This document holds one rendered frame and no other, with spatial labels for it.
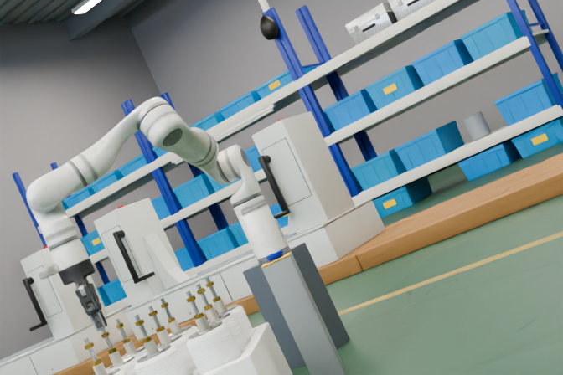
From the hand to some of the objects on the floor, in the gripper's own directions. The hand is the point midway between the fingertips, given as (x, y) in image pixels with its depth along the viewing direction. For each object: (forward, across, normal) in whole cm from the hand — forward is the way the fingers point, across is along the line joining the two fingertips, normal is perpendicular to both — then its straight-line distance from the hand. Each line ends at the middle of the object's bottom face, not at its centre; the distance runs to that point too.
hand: (100, 323), depth 186 cm
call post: (+35, -3, -41) cm, 54 cm away
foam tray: (+35, -3, -11) cm, 37 cm away
